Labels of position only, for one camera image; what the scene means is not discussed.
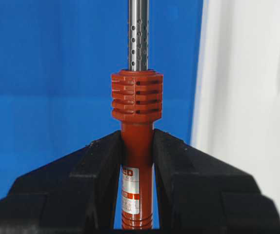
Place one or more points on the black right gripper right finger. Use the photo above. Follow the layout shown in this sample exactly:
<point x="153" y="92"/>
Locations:
<point x="199" y="194"/>

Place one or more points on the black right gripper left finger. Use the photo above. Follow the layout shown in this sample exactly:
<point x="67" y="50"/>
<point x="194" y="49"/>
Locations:
<point x="75" y="194"/>

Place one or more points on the red handled soldering iron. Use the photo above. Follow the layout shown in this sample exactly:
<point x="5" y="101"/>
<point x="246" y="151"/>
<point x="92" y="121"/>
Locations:
<point x="137" y="104"/>

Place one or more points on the large white base board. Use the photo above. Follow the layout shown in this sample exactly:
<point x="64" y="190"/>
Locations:
<point x="237" y="101"/>

